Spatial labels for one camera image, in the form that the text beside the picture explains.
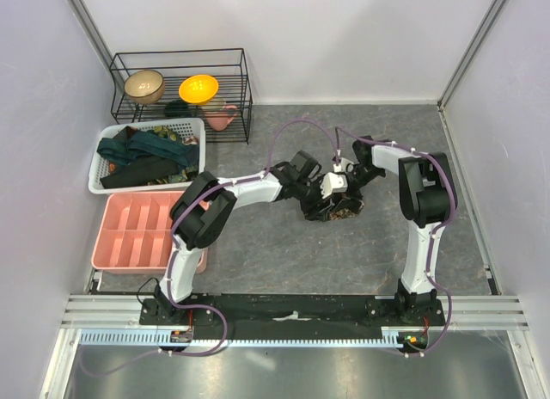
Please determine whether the light blue cable duct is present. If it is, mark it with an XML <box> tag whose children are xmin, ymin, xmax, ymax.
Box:
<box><xmin>80</xmin><ymin>328</ymin><xmax>417</xmax><ymax>348</ymax></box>

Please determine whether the aluminium rail frame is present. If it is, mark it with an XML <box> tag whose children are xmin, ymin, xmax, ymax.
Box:
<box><xmin>40</xmin><ymin>288</ymin><xmax>547</xmax><ymax>398</ymax></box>

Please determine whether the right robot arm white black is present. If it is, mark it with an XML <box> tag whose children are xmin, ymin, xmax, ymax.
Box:
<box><xmin>348</xmin><ymin>137</ymin><xmax>457</xmax><ymax>326</ymax></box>

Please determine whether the beige bowl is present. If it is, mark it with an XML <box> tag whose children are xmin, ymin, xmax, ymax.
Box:
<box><xmin>124</xmin><ymin>70</ymin><xmax>165</xmax><ymax>105</ymax></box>

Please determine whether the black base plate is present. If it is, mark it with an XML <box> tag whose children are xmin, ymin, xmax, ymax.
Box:
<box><xmin>139</xmin><ymin>293</ymin><xmax>445</xmax><ymax>339</ymax></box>

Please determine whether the black tie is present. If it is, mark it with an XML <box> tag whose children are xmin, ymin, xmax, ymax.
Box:
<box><xmin>100</xmin><ymin>156</ymin><xmax>179</xmax><ymax>189</ymax></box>

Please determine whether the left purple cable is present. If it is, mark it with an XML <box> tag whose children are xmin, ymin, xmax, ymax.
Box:
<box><xmin>79</xmin><ymin>118</ymin><xmax>345</xmax><ymax>378</ymax></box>

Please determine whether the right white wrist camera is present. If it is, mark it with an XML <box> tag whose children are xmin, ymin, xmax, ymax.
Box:
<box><xmin>333</xmin><ymin>157</ymin><xmax>354</xmax><ymax>173</ymax></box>

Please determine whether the white perforated basket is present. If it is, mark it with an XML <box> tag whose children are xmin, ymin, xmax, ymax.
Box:
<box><xmin>89</xmin><ymin>118</ymin><xmax>206</xmax><ymax>194</ymax></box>

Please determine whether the pink mug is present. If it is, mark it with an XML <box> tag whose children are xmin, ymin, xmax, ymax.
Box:
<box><xmin>204</xmin><ymin>105</ymin><xmax>239</xmax><ymax>132</ymax></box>

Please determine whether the black wire rack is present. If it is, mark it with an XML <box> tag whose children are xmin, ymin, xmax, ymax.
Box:
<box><xmin>108</xmin><ymin>47</ymin><xmax>254</xmax><ymax>145</ymax></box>

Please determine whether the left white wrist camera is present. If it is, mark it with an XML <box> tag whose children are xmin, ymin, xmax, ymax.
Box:
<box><xmin>320</xmin><ymin>164</ymin><xmax>348</xmax><ymax>200</ymax></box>

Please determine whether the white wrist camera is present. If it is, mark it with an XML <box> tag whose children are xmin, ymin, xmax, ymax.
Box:
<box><xmin>320</xmin><ymin>164</ymin><xmax>348</xmax><ymax>200</ymax></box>
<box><xmin>333</xmin><ymin>157</ymin><xmax>354</xmax><ymax>173</ymax></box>

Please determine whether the orange bowl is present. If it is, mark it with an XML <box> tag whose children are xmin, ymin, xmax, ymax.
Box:
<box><xmin>178</xmin><ymin>74</ymin><xmax>219</xmax><ymax>105</ymax></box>

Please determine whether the teal tie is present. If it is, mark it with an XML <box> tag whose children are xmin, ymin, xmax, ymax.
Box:
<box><xmin>96</xmin><ymin>126</ymin><xmax>199</xmax><ymax>167</ymax></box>

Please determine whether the pink divided tray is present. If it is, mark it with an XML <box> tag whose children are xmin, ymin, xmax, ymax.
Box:
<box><xmin>91</xmin><ymin>190</ymin><xmax>210</xmax><ymax>274</ymax></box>

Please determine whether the green floral tie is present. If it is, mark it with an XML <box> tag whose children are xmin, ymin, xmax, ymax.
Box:
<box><xmin>147</xmin><ymin>126</ymin><xmax>182</xmax><ymax>143</ymax></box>

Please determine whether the dark green bowl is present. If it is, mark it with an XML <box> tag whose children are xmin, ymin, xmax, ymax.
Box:
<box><xmin>163</xmin><ymin>100</ymin><xmax>191</xmax><ymax>119</ymax></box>

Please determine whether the brown floral tie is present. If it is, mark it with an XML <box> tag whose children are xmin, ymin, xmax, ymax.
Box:
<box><xmin>320</xmin><ymin>193</ymin><xmax>364</xmax><ymax>222</ymax></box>

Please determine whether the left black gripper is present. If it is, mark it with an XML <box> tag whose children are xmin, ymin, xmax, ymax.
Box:
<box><xmin>293</xmin><ymin>176</ymin><xmax>333</xmax><ymax>223</ymax></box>

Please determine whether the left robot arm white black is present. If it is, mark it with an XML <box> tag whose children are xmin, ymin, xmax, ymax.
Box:
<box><xmin>154</xmin><ymin>150</ymin><xmax>322</xmax><ymax>324</ymax></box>

